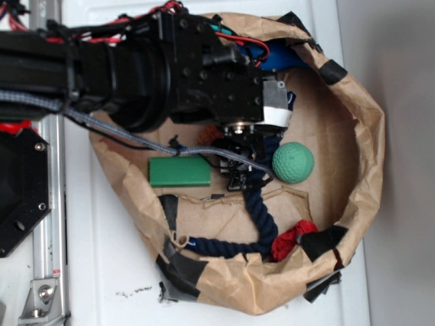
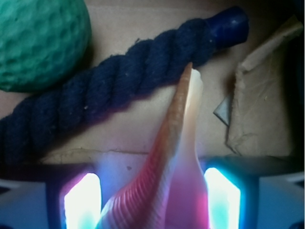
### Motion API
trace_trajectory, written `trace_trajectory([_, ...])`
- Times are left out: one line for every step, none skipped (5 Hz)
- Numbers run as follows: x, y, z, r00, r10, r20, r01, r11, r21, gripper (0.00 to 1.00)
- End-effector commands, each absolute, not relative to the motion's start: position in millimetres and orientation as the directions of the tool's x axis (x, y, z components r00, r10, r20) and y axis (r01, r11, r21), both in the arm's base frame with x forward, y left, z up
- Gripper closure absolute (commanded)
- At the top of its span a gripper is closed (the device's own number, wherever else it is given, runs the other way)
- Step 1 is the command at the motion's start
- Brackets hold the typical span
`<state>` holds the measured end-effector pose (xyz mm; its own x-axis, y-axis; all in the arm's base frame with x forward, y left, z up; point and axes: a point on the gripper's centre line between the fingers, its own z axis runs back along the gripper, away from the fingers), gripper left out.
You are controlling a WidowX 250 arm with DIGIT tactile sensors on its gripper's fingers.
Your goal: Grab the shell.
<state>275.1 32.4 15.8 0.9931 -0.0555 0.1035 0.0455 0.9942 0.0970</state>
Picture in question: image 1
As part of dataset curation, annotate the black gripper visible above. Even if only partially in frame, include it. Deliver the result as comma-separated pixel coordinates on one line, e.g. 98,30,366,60
149,12,292,128

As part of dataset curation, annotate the orange spiral shell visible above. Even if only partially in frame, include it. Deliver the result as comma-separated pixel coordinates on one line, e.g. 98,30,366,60
196,125,223,146

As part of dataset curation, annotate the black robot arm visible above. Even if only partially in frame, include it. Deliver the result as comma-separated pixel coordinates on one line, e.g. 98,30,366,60
1,12,291,132

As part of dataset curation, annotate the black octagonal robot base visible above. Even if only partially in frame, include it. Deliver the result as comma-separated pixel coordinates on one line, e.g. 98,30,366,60
1,128,50,258

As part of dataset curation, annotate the green dimpled ball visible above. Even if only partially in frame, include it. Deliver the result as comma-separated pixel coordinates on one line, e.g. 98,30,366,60
272,142,315,184

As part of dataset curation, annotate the blue plastic bottle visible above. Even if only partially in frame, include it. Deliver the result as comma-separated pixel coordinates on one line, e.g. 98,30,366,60
232,39,309,72

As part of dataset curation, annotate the green rectangular block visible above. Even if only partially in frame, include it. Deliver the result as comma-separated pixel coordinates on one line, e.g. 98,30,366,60
149,157,211,187

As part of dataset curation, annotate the red paper flower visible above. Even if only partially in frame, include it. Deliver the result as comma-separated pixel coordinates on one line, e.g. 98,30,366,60
271,219,318,262

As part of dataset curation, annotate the brown paper bag tray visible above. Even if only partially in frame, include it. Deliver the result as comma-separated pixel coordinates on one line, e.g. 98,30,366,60
90,13,385,315

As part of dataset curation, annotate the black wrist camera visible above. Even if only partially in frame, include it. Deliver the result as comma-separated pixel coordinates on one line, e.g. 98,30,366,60
212,127,270,192

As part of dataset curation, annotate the dark blue rope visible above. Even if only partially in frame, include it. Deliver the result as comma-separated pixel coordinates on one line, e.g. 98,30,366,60
184,134,285,261

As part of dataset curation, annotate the aluminium extrusion rail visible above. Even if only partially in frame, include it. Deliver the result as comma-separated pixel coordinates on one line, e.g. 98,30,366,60
17,0,69,326

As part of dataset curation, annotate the grey braided cable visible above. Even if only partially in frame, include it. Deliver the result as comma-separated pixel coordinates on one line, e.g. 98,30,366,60
0,90,275,181

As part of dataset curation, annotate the metal corner bracket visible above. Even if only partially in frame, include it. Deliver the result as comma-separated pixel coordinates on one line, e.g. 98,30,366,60
18,278,62,325

